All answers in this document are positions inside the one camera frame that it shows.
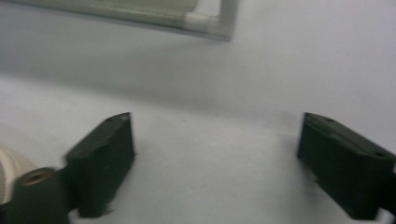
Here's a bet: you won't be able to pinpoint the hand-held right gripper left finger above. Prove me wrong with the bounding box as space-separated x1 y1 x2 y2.
65 111 136 219

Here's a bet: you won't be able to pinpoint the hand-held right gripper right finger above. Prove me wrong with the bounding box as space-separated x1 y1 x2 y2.
296 112 396 221

